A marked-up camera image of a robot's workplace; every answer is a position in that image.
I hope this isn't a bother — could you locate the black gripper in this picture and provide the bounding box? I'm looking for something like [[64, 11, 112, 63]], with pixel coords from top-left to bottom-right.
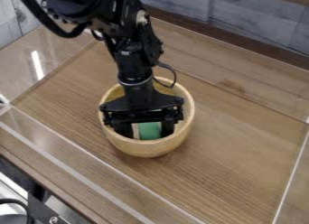
[[99, 77, 184, 139]]

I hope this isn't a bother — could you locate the green rectangular block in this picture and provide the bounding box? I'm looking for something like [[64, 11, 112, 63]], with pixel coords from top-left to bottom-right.
[[139, 122, 162, 140]]

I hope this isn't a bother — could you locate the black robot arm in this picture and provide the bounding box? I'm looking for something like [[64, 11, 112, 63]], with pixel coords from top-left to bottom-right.
[[20, 0, 184, 139]]

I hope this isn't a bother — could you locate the round wooden bowl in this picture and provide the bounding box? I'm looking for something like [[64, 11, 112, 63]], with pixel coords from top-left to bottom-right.
[[97, 77, 195, 158]]

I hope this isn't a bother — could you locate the black metal table frame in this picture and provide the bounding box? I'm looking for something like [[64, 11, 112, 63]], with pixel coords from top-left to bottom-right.
[[0, 156, 92, 224]]

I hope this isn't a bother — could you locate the black cable lower left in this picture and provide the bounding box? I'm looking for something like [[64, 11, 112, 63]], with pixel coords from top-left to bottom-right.
[[0, 199, 35, 224]]

